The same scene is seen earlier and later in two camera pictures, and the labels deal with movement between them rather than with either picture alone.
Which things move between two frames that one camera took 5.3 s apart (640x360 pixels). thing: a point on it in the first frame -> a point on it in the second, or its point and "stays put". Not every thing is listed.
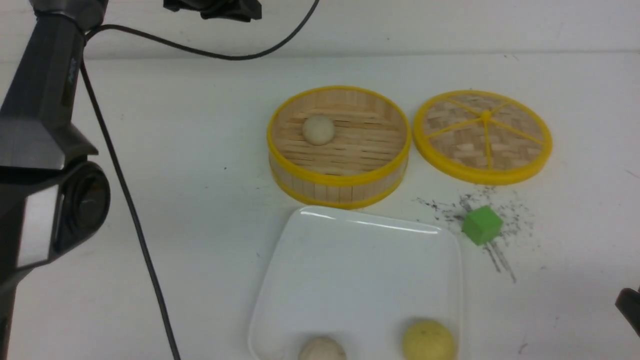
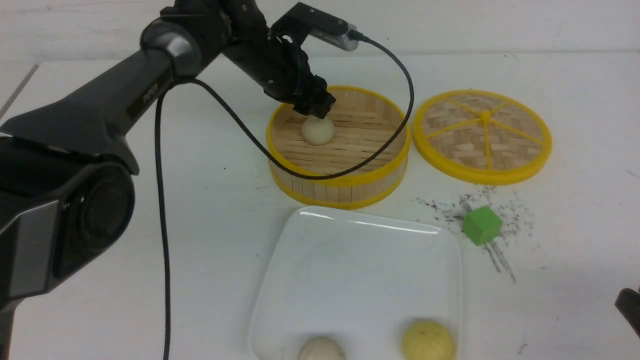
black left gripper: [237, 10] -> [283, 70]
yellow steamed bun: [428, 340] stays put
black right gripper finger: [628, 303] stays put
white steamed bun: [318, 130] stays put
